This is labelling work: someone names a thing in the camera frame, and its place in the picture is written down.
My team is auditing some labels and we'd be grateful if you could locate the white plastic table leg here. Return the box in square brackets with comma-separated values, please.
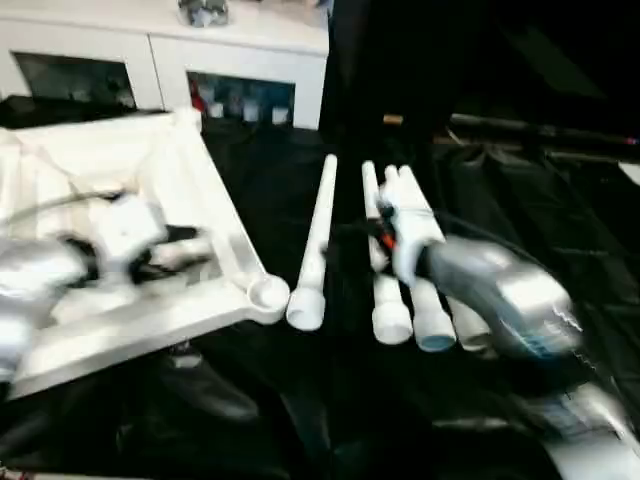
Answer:
[384, 164, 457, 351]
[285, 153, 339, 332]
[360, 159, 409, 346]
[397, 164, 494, 351]

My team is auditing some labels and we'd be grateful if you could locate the white plastic table top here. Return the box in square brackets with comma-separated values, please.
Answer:
[0, 107, 291, 401]

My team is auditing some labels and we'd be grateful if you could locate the black mat cover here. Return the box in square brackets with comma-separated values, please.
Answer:
[0, 94, 640, 480]

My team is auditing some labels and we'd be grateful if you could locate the white cabinet with glass doors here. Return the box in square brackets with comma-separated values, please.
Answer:
[0, 7, 331, 131]

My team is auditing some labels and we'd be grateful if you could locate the long black pole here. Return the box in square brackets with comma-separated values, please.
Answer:
[449, 113, 640, 151]

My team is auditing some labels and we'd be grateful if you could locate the grey item on cabinet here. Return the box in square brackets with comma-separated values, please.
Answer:
[178, 0, 231, 26]

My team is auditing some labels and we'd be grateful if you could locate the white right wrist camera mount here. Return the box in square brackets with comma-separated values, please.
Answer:
[379, 184, 437, 290]

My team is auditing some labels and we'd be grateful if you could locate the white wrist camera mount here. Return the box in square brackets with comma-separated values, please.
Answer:
[379, 184, 437, 290]
[94, 192, 169, 281]

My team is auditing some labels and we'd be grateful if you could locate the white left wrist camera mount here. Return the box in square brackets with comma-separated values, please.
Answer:
[94, 192, 169, 281]

